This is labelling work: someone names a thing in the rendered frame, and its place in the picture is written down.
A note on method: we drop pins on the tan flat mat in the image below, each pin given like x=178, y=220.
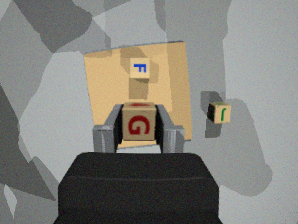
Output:
x=108, y=81

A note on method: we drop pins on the tan wooden block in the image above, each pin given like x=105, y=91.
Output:
x=139, y=121
x=139, y=68
x=219, y=112

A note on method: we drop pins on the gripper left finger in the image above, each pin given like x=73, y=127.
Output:
x=106, y=137

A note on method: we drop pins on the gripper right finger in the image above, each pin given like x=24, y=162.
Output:
x=170, y=136

